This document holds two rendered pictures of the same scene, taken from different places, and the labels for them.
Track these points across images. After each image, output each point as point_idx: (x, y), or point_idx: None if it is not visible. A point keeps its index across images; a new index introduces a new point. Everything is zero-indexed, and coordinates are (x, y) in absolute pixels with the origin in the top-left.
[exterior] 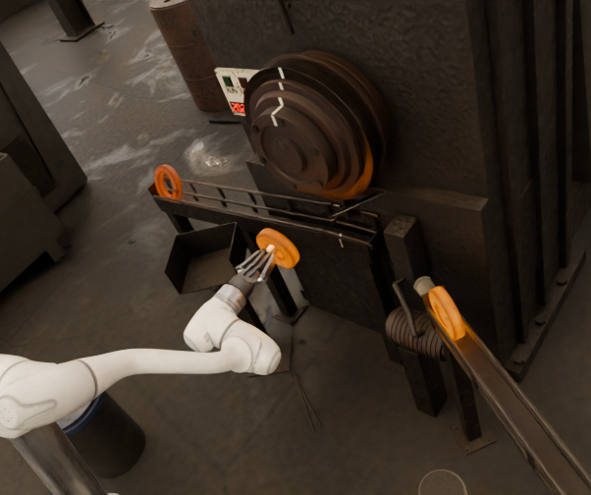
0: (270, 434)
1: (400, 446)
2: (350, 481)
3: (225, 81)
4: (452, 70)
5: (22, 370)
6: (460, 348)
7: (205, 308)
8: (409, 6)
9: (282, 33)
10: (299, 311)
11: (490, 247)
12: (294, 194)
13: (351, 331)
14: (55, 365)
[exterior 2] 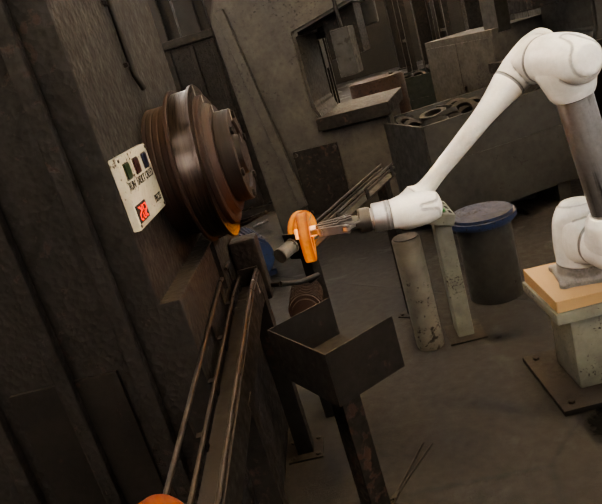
0: (472, 467)
1: (389, 401)
2: (445, 401)
3: (127, 169)
4: None
5: (527, 39)
6: (319, 238)
7: (404, 194)
8: (159, 66)
9: (131, 96)
10: None
11: None
12: (208, 309)
13: (296, 502)
14: (509, 56)
